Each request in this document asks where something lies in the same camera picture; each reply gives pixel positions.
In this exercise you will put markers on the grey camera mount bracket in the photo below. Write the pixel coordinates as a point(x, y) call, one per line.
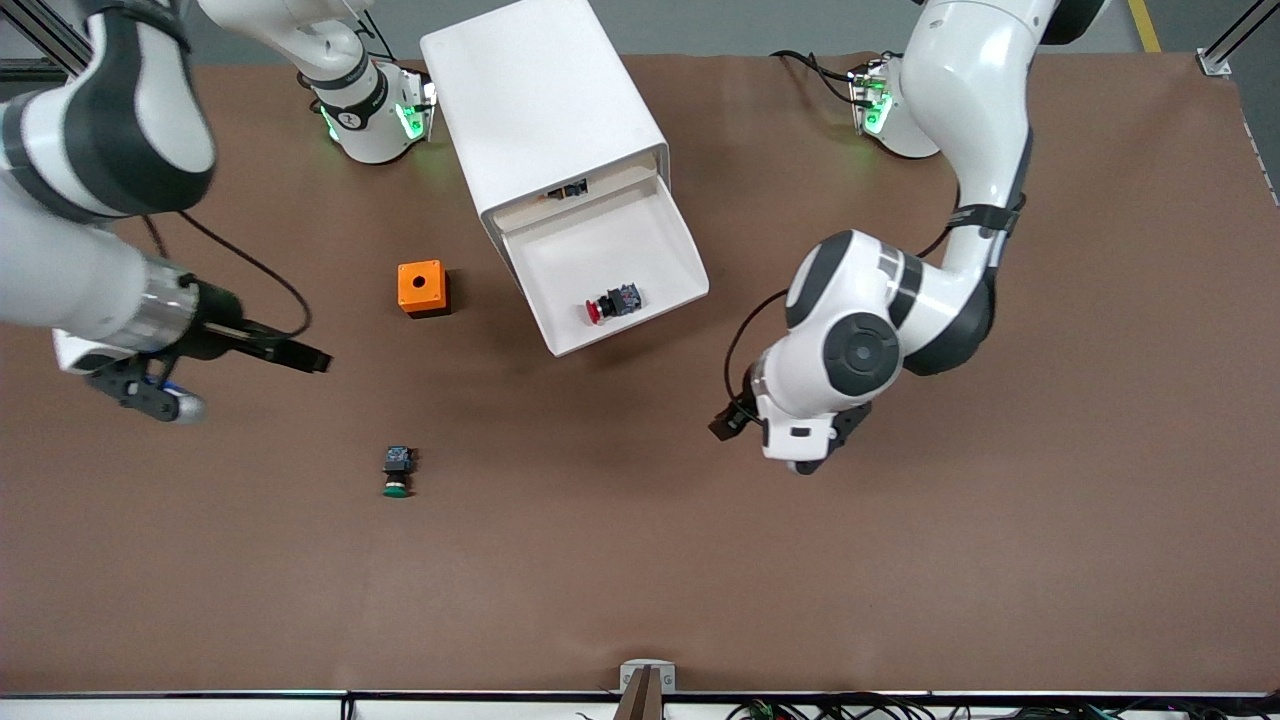
point(647, 678)

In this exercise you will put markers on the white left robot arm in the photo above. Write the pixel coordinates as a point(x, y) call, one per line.
point(980, 110)

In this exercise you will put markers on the orange button enclosure box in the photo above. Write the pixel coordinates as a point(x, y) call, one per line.
point(420, 285)

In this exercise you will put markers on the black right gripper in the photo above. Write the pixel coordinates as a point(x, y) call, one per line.
point(218, 326)

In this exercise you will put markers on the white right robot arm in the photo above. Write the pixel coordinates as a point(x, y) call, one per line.
point(60, 270)

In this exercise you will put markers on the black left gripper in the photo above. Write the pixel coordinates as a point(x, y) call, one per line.
point(735, 417)

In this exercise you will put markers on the small black electronic part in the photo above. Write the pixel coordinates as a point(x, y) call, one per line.
point(566, 190)

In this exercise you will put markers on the red push button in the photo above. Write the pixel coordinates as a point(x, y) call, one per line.
point(610, 304)

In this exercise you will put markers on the aluminium frame profile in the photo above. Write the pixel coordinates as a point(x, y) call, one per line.
point(1215, 62)
point(45, 40)

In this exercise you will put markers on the green push button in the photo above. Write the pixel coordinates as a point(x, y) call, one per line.
point(397, 478)

